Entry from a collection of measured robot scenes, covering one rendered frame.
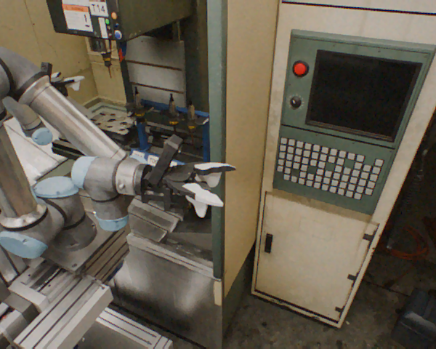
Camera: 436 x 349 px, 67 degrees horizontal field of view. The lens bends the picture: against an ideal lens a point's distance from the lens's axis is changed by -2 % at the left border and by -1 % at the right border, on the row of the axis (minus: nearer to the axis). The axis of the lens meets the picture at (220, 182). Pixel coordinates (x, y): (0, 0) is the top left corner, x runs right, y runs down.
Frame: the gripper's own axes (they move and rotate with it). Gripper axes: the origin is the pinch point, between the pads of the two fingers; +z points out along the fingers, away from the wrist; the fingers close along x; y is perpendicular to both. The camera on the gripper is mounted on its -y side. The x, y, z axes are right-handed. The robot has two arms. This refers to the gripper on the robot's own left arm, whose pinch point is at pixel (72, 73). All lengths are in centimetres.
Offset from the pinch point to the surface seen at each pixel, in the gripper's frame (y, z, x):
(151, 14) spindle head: -20.6, 37.9, 22.2
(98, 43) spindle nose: -5.8, 28.0, -7.2
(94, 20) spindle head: -21.0, 14.8, 6.6
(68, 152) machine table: 58, 8, -32
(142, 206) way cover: 71, -3, 31
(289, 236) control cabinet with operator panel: 75, 14, 112
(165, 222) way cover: 74, -6, 48
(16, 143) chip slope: 69, 12, -91
